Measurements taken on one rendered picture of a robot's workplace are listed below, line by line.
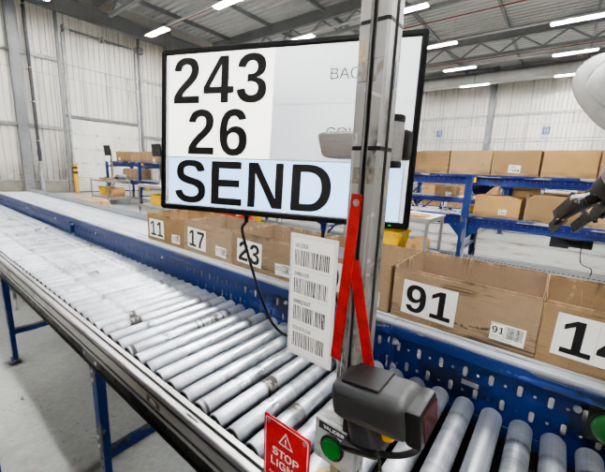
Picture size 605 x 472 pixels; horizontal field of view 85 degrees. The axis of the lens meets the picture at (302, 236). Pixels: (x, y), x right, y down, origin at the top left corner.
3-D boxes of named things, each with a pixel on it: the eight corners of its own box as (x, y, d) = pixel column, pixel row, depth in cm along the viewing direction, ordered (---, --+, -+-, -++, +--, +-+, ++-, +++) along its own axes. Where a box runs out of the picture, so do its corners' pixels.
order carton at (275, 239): (230, 265, 155) (230, 229, 152) (273, 255, 178) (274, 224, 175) (295, 286, 132) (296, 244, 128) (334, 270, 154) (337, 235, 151)
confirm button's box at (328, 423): (310, 455, 49) (313, 416, 48) (322, 443, 52) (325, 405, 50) (349, 482, 45) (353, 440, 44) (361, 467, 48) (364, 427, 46)
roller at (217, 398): (196, 405, 81) (200, 425, 80) (317, 331, 121) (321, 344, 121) (184, 404, 84) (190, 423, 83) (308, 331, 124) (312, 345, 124)
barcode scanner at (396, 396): (423, 501, 35) (420, 410, 34) (331, 453, 42) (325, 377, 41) (441, 461, 40) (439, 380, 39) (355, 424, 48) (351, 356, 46)
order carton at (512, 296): (389, 315, 108) (393, 265, 104) (419, 291, 130) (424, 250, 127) (534, 361, 84) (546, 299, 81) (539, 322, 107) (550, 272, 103)
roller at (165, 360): (145, 384, 97) (137, 374, 100) (268, 324, 137) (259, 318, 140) (146, 371, 95) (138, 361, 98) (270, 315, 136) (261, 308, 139)
